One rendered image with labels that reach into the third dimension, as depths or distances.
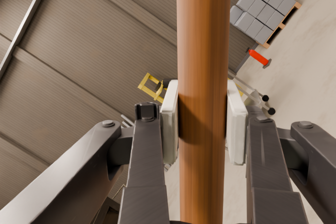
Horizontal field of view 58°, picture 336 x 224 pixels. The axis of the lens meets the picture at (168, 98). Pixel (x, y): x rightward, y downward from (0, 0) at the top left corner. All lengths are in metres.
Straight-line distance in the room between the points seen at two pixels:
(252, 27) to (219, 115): 6.93
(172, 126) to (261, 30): 7.00
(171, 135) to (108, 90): 8.31
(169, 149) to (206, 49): 0.06
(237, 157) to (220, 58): 0.05
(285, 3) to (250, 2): 0.73
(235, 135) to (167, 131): 0.03
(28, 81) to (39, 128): 1.40
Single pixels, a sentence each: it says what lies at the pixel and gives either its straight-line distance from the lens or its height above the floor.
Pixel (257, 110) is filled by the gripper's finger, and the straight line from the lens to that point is 0.18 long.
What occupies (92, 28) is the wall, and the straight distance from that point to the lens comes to 8.29.
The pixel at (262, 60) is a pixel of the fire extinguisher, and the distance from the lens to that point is 6.38.
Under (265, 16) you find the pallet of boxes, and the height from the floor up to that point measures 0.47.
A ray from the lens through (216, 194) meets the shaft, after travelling 0.21.
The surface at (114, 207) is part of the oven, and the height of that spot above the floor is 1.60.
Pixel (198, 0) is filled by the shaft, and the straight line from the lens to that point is 0.17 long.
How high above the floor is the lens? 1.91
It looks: 6 degrees down
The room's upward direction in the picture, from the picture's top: 56 degrees counter-clockwise
